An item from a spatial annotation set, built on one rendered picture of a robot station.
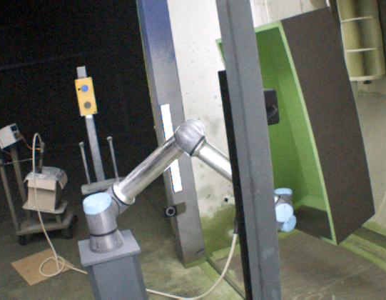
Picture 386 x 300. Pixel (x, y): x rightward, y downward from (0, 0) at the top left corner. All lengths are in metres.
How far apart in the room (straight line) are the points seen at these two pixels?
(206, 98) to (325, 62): 1.13
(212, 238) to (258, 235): 2.23
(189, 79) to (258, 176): 2.03
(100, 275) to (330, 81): 1.50
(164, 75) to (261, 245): 2.01
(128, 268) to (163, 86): 1.29
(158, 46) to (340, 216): 1.62
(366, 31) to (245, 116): 2.45
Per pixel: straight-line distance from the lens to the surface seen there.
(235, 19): 0.67
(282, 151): 2.45
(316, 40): 1.83
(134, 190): 1.98
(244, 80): 0.66
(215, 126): 2.75
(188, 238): 2.87
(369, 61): 3.04
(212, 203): 2.85
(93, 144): 2.75
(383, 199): 2.96
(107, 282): 1.96
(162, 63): 2.62
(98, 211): 1.88
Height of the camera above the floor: 1.43
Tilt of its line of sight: 11 degrees down
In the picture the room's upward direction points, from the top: 9 degrees counter-clockwise
